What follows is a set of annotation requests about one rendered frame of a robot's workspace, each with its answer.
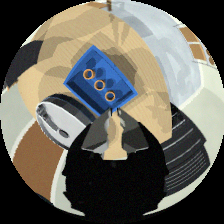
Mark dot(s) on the blue crate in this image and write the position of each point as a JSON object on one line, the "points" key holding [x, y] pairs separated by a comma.
{"points": [[84, 89]]}

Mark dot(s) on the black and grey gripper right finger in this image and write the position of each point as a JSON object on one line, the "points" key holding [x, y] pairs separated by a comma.
{"points": [[137, 138]]}

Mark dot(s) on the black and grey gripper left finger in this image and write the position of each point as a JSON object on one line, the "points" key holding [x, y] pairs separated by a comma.
{"points": [[93, 139]]}

